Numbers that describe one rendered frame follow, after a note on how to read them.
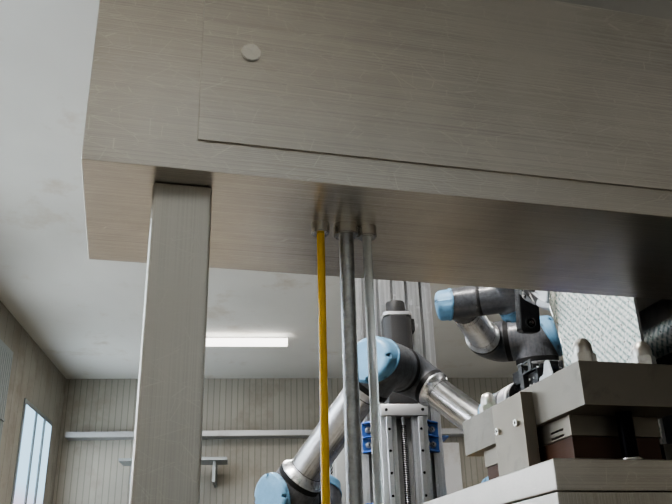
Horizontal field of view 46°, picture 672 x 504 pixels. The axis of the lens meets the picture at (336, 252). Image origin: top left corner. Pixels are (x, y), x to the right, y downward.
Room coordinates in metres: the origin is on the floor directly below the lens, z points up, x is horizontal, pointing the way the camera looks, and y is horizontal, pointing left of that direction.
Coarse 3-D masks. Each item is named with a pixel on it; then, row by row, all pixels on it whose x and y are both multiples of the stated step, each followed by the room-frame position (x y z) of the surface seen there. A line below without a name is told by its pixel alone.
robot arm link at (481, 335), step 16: (448, 288) 1.80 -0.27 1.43; (464, 288) 1.77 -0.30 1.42; (448, 304) 1.78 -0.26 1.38; (464, 304) 1.77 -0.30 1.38; (480, 304) 1.76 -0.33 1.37; (464, 320) 1.83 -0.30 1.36; (480, 320) 1.89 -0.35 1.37; (480, 336) 1.98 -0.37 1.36; (496, 336) 2.08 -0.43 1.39; (480, 352) 2.10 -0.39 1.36; (496, 352) 2.12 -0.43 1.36
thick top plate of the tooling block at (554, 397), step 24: (552, 384) 1.11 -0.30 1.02; (576, 384) 1.05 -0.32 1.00; (600, 384) 1.04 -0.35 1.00; (624, 384) 1.05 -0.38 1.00; (648, 384) 1.06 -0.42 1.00; (552, 408) 1.12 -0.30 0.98; (576, 408) 1.06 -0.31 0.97; (600, 408) 1.06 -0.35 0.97; (624, 408) 1.07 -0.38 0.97; (648, 408) 1.07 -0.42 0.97; (480, 432) 1.36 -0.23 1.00; (480, 456) 1.43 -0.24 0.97
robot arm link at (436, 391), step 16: (416, 352) 1.92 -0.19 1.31; (432, 368) 1.93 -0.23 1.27; (416, 384) 1.92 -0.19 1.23; (432, 384) 1.91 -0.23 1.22; (448, 384) 1.91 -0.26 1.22; (416, 400) 1.96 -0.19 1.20; (432, 400) 1.91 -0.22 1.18; (448, 400) 1.88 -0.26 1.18; (464, 400) 1.87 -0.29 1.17; (448, 416) 1.90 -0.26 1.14; (464, 416) 1.86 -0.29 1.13
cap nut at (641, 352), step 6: (636, 342) 1.11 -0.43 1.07; (642, 342) 1.10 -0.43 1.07; (636, 348) 1.10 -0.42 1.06; (642, 348) 1.10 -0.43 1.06; (648, 348) 1.10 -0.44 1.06; (636, 354) 1.10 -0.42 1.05; (642, 354) 1.10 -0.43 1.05; (648, 354) 1.09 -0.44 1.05; (636, 360) 1.10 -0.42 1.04; (642, 360) 1.10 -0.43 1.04; (648, 360) 1.09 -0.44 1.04; (654, 360) 1.10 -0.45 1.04
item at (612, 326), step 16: (608, 304) 1.28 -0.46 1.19; (624, 304) 1.24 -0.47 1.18; (576, 320) 1.38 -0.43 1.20; (592, 320) 1.33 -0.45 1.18; (608, 320) 1.29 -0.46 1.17; (624, 320) 1.24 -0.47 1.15; (560, 336) 1.44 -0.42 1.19; (576, 336) 1.39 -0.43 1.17; (592, 336) 1.34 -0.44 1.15; (608, 336) 1.29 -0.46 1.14; (624, 336) 1.25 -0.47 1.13; (640, 336) 1.21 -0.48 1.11; (608, 352) 1.30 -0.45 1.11; (624, 352) 1.26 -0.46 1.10
